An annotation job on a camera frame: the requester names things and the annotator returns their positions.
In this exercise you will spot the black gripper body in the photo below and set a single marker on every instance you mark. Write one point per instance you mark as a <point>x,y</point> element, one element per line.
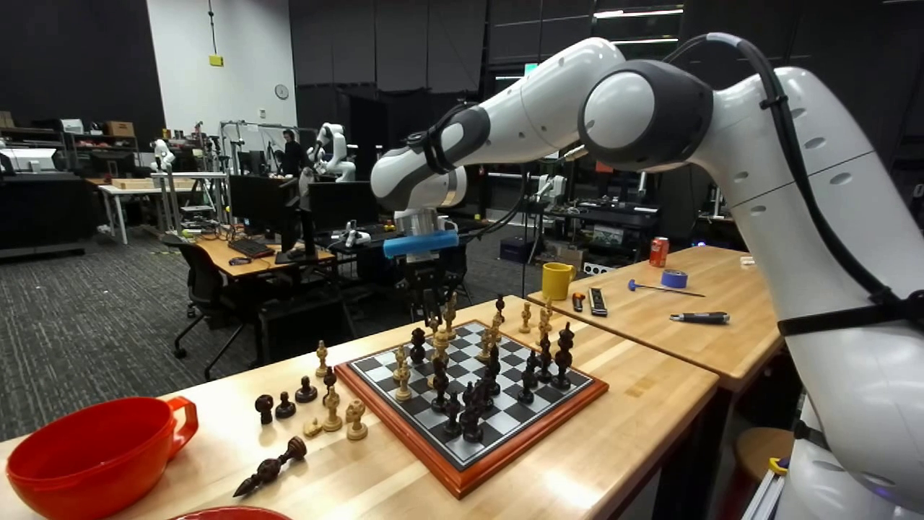
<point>422,277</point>

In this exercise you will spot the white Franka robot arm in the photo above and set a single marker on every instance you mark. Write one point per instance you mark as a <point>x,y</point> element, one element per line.
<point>837,242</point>

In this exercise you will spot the dark wooden chess piece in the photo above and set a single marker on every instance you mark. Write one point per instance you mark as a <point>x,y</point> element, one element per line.
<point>563,352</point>
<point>440,381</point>
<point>492,372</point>
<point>544,353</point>
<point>416,345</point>
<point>307,391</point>
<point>471,408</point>
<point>268,469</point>
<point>264,408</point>
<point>452,414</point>
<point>283,407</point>
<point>527,376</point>

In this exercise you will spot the wooden framed chessboard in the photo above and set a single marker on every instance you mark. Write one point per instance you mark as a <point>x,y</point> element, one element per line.
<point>462,454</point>

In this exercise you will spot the black computer monitor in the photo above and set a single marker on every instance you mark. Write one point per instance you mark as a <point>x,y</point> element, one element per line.
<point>261,204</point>
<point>342,206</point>

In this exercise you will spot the yellow cup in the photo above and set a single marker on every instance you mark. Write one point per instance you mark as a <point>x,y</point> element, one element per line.
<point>556,281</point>

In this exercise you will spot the small black object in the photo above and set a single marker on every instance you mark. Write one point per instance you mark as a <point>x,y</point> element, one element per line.
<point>579,303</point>

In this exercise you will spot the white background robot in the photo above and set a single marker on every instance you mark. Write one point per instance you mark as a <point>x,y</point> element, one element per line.
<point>332,155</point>

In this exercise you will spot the black remote control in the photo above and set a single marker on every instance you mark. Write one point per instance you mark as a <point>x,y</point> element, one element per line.
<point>599,303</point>

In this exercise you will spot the person in dark clothes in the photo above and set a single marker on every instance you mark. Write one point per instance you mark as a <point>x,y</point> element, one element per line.
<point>290,155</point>

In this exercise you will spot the black electronics bench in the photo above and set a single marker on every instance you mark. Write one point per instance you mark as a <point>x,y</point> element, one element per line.
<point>616,226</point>

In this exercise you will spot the wooden office desk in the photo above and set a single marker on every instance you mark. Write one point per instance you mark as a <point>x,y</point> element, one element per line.
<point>227,255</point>

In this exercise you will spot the black office chair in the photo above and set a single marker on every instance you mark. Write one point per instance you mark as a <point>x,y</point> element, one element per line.
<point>206,290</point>

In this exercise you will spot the red can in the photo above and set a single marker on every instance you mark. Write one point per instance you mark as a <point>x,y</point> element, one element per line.
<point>658,249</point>

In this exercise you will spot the blue tape roll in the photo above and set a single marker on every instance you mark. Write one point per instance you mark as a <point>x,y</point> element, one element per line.
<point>674,280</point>

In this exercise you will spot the black hand tool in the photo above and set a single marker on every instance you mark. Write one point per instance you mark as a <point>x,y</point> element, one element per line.
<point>700,317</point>

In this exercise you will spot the red plastic plate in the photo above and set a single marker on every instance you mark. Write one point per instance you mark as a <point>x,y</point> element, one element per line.
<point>232,514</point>

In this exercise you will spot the small white robot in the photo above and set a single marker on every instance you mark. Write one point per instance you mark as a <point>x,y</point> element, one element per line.
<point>163,155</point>

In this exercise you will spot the ceiling light bar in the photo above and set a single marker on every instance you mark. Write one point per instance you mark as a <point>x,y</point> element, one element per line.
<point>637,14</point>

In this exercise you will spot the brown cardboard box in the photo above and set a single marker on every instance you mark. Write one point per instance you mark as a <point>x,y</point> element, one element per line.
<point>118,129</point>

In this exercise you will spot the large red plastic mug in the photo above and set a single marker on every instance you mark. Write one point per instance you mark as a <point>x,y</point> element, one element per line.
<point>95,453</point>

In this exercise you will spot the black couch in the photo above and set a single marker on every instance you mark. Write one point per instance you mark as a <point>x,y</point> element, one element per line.
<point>46,206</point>

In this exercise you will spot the white box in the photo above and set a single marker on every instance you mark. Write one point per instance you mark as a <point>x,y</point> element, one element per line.
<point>69,125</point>

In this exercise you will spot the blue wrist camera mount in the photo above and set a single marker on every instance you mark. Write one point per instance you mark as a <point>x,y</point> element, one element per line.
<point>422,243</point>

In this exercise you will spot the round wall clock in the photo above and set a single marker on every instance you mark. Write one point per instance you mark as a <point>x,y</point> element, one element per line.
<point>280,92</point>

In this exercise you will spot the small yellow wall sign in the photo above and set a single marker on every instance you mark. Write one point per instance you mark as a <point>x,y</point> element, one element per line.
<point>218,59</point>

